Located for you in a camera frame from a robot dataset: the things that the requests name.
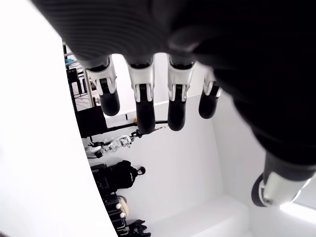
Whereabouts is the white silver humanoid robot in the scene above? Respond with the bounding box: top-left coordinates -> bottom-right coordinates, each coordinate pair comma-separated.
87,134 -> 134,158

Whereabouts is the black gantry pole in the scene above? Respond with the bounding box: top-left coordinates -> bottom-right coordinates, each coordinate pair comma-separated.
106,119 -> 171,131

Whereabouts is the beige rounded object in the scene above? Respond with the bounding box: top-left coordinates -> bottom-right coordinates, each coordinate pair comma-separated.
117,195 -> 129,219

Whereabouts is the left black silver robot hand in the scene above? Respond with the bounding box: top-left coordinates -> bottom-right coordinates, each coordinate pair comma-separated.
29,0 -> 316,208

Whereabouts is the black stacked chair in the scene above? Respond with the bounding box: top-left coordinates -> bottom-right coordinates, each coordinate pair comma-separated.
90,163 -> 119,196

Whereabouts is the black swivel chair base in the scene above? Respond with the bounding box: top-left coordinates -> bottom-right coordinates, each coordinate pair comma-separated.
132,218 -> 151,237

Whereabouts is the metal shelf rack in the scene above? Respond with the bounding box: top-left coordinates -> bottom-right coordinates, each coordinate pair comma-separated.
63,41 -> 96,112

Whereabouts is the black monitor panel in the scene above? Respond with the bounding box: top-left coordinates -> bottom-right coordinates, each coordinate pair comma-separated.
76,107 -> 108,139

